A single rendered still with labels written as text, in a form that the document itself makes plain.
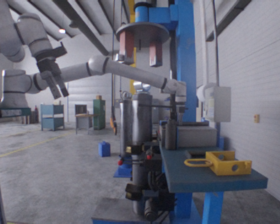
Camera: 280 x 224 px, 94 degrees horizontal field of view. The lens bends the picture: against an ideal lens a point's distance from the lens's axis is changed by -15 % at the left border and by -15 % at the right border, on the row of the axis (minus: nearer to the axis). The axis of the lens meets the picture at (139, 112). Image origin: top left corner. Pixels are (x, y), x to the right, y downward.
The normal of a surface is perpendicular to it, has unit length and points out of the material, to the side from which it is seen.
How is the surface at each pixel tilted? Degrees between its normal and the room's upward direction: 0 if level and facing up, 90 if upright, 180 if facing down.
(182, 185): 90
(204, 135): 90
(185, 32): 90
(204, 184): 90
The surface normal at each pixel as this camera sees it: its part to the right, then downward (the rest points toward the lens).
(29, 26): 0.47, 0.04
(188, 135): -0.07, 0.04
